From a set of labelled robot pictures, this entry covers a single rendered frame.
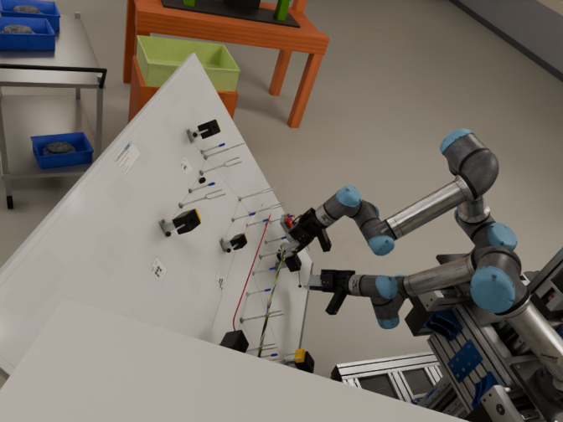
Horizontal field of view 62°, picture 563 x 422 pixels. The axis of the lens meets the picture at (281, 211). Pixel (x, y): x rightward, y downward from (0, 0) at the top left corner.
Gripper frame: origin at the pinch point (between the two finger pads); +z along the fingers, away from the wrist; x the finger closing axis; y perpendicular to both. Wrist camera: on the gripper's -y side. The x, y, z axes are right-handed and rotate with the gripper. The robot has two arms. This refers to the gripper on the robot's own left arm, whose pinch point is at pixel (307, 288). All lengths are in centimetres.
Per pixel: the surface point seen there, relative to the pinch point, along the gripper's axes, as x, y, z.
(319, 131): -233, 159, 167
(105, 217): 90, 13, -12
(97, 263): 93, 3, -15
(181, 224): 72, 14, -14
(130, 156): 82, 29, -6
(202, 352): 107, -8, -65
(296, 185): -165, 86, 139
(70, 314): 117, -4, -55
